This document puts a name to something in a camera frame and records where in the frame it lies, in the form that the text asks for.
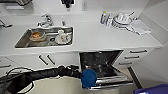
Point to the small dark counter pump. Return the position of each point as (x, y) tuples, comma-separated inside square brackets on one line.
[(63, 23)]

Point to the chrome sink faucet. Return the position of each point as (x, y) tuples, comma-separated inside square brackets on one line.
[(46, 20)]

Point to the orange bowl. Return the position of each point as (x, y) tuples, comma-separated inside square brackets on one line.
[(37, 36)]

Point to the small white cup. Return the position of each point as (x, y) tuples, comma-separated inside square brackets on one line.
[(109, 21)]

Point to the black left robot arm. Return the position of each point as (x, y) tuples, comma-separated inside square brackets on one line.
[(40, 75)]

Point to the white wall outlet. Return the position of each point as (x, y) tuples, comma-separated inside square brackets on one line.
[(84, 5)]

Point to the dish rack with utensils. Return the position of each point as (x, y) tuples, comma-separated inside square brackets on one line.
[(5, 24)]

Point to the white two-door sink cabinet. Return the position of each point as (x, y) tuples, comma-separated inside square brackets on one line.
[(50, 60)]

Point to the blue bowl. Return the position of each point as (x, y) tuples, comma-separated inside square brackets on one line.
[(89, 78)]

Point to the white mug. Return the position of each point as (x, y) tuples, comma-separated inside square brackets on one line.
[(61, 32)]

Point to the steel sink basin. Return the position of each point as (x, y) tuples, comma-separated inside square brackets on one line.
[(23, 41)]

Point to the stack of white plates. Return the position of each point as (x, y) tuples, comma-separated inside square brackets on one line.
[(121, 21)]

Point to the blue dish soap bottle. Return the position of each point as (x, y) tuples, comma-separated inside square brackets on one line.
[(103, 18)]

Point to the stainless steel dishwasher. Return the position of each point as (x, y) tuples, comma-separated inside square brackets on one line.
[(100, 63)]

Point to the steel paper towel dispenser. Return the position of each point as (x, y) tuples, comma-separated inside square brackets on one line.
[(16, 2)]

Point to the blue lidded waste bin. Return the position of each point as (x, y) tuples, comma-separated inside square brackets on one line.
[(151, 90)]

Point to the white bowl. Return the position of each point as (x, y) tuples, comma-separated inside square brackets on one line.
[(63, 39)]

